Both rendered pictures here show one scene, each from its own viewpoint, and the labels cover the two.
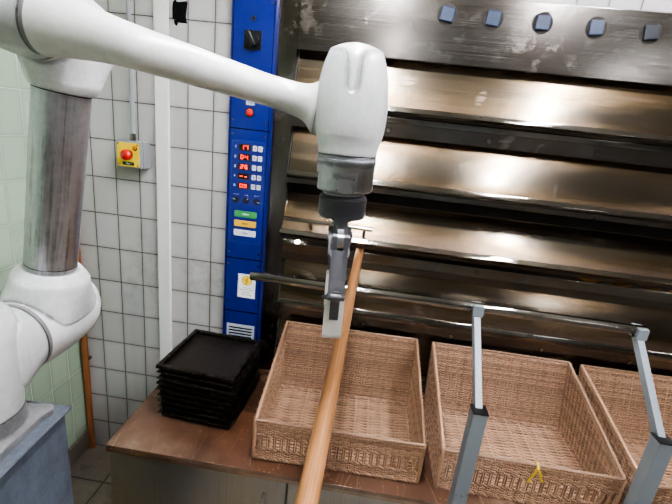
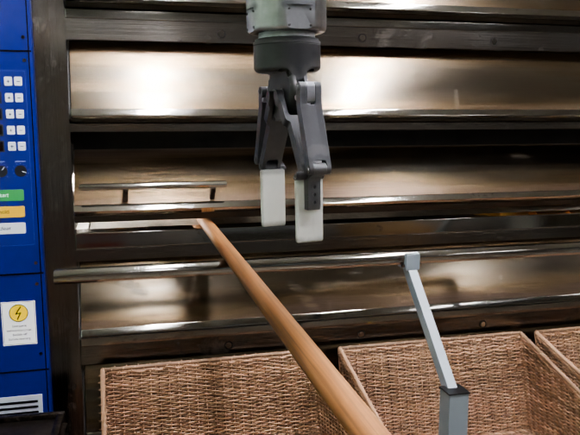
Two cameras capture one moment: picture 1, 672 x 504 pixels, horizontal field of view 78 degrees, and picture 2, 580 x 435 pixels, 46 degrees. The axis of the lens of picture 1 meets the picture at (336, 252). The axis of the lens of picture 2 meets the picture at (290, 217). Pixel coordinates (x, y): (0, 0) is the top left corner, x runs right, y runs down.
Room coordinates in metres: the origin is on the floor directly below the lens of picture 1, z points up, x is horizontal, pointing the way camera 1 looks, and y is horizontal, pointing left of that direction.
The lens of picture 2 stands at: (-0.10, 0.25, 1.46)
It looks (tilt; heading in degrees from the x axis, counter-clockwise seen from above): 9 degrees down; 341
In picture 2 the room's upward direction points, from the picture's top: straight up
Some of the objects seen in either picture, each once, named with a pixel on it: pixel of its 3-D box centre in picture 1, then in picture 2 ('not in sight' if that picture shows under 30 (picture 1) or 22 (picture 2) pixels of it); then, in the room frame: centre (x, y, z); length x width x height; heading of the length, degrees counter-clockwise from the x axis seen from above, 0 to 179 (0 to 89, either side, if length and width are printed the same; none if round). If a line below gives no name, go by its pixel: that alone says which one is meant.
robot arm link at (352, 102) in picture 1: (352, 101); not in sight; (0.66, 0.00, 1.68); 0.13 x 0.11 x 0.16; 177
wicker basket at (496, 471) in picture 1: (509, 417); (473, 421); (1.26, -0.69, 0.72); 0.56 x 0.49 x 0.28; 86
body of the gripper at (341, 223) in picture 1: (340, 221); (287, 79); (0.65, 0.00, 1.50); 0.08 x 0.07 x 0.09; 2
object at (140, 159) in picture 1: (133, 154); not in sight; (1.60, 0.82, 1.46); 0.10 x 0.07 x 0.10; 86
